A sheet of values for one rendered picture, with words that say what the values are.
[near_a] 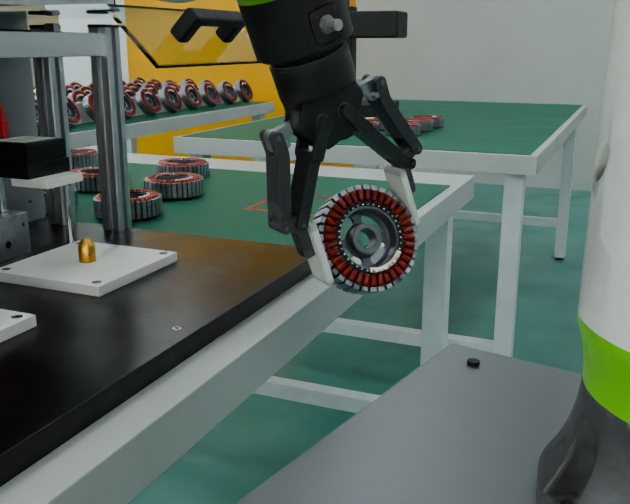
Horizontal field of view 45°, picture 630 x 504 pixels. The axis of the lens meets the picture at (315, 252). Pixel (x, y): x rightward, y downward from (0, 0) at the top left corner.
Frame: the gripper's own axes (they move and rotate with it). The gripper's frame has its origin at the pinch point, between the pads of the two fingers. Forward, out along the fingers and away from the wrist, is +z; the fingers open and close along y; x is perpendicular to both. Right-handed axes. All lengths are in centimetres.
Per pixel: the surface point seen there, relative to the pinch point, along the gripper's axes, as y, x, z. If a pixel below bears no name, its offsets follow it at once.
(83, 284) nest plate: -25.1, 16.3, -3.6
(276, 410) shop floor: 18, 108, 103
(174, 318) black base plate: -20.6, 4.2, -1.1
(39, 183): -22.8, 26.5, -12.4
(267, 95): 150, 317, 86
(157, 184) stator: 1, 69, 10
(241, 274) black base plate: -9.3, 13.6, 3.9
